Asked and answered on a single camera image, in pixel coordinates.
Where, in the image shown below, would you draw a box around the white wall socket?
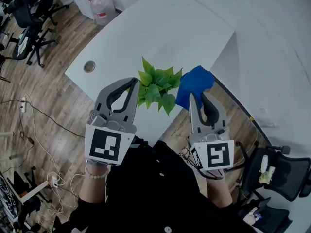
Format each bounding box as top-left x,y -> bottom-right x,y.
259,108 -> 277,127

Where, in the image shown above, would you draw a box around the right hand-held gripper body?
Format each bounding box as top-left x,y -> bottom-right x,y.
189,127 -> 235,171

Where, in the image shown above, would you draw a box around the pale bead bracelet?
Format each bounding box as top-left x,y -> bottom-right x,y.
84,166 -> 109,179

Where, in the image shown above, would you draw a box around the black floor cable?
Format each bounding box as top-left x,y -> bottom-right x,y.
0,100 -> 86,138

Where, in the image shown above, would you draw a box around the green potted plant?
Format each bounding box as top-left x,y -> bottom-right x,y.
136,56 -> 183,117

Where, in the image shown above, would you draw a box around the white paper sheets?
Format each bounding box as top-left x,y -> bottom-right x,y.
18,30 -> 30,54

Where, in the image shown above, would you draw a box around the blue cloth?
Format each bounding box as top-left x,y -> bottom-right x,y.
174,65 -> 215,111

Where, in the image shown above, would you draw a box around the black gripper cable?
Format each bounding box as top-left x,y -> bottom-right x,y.
186,147 -> 224,180

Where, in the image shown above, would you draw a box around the person's black clothing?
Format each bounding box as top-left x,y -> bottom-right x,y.
52,139 -> 256,233

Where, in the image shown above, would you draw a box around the white desk frame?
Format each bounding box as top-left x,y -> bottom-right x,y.
18,180 -> 49,205

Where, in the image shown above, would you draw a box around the person's right forearm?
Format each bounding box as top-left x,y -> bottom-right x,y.
206,170 -> 233,208

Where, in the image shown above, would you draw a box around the pale plush toy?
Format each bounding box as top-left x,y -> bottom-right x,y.
242,207 -> 264,225

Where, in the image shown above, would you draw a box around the grey wristband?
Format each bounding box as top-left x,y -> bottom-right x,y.
86,160 -> 109,167

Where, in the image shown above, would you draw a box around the round metal cable grommet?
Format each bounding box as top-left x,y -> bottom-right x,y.
83,60 -> 96,73

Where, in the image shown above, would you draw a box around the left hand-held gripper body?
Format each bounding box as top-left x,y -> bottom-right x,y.
84,109 -> 138,166

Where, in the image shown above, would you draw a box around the person's left forearm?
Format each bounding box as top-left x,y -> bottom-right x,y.
79,168 -> 110,203

